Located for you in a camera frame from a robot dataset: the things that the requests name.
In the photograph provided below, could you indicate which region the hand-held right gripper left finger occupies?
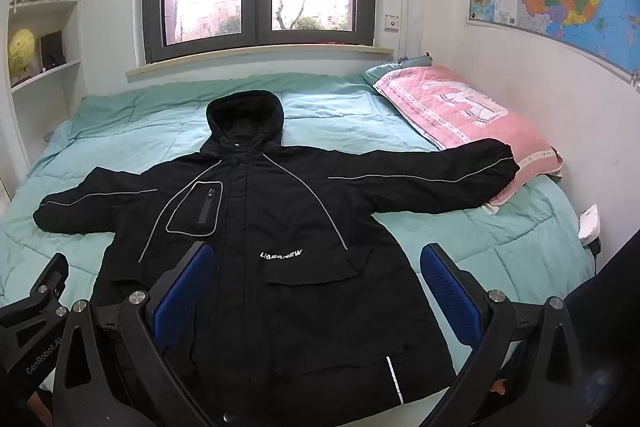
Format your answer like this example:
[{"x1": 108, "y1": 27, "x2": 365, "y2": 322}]
[{"x1": 52, "y1": 241, "x2": 223, "y2": 427}]

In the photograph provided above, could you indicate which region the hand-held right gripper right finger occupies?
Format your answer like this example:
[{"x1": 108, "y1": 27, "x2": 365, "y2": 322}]
[{"x1": 419, "y1": 243, "x2": 585, "y2": 427}]

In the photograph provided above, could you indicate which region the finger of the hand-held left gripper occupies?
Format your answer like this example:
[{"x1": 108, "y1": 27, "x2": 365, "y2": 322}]
[{"x1": 0, "y1": 252, "x2": 70, "y2": 348}]

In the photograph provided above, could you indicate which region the black hooded jacket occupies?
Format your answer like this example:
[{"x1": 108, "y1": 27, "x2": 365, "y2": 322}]
[{"x1": 32, "y1": 89, "x2": 521, "y2": 427}]

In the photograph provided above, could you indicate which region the white charger box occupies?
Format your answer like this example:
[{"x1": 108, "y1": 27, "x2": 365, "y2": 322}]
[{"x1": 577, "y1": 203, "x2": 601, "y2": 243}]

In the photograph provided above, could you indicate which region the pink printed pillow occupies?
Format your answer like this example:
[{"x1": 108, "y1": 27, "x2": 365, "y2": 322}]
[{"x1": 372, "y1": 66, "x2": 564, "y2": 208}]

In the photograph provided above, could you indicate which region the teal quilted blanket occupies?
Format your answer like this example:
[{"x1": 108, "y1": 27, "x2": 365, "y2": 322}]
[{"x1": 0, "y1": 72, "x2": 597, "y2": 360}]

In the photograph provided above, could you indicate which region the black box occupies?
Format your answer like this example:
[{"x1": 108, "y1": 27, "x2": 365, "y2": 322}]
[{"x1": 39, "y1": 30, "x2": 66, "y2": 70}]

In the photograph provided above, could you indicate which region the yellow globe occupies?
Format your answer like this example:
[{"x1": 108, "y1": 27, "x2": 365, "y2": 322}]
[{"x1": 7, "y1": 28, "x2": 37, "y2": 84}]

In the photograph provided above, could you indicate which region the teal pillow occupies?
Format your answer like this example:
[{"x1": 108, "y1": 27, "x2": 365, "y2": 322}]
[{"x1": 361, "y1": 54, "x2": 436, "y2": 88}]

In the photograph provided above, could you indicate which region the white bookshelf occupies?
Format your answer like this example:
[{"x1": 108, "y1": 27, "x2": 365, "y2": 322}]
[{"x1": 0, "y1": 0, "x2": 102, "y2": 204}]

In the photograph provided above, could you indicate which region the stone window sill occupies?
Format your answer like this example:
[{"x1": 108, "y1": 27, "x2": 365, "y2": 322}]
[{"x1": 125, "y1": 44, "x2": 397, "y2": 80}]

